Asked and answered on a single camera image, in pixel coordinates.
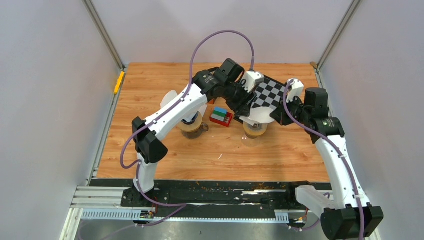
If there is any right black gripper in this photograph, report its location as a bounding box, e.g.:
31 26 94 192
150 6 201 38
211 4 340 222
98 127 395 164
269 94 310 126

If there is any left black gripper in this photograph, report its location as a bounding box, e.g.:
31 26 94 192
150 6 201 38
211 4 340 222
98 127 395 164
222 80 259 119

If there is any small wooden dripper ring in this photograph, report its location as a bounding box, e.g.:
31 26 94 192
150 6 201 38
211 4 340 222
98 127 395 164
242 123 269 139

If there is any glass coffee carafe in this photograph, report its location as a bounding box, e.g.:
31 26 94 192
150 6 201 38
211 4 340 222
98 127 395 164
178 121 209 139

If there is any large wooden dripper ring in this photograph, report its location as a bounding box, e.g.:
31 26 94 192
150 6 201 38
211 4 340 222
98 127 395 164
177 114 204 133

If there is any white paper coffee filter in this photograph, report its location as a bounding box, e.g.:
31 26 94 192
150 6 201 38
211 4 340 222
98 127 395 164
160 90 208 123

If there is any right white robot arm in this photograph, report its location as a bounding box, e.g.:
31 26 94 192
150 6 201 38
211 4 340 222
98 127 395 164
270 87 384 240

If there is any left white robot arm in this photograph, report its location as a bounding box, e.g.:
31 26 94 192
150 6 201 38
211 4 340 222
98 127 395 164
132 58 265 207

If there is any red toy brick stack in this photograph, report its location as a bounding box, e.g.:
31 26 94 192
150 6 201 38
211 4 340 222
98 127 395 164
209 106 233 128

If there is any black white chessboard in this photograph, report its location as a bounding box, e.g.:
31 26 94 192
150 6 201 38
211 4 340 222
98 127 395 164
251 76 286 110

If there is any clear glass beaker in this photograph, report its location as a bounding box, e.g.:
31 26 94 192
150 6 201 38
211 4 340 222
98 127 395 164
241 135 264 148

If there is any yellow marker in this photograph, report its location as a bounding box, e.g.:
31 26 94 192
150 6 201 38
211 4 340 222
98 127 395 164
113 71 126 95

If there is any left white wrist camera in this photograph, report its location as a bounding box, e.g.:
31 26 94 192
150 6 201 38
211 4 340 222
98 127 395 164
242 70 265 93

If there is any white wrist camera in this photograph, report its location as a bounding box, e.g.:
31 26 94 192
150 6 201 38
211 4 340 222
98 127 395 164
242 70 265 93
285 78 304 104

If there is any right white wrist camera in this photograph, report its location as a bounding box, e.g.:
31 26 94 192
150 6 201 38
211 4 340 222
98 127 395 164
285 78 304 104

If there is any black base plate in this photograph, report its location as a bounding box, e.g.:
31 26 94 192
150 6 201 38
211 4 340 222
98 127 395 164
118 179 307 219

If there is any aluminium frame rail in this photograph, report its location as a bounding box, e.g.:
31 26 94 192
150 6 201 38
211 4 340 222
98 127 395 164
71 187 307 223

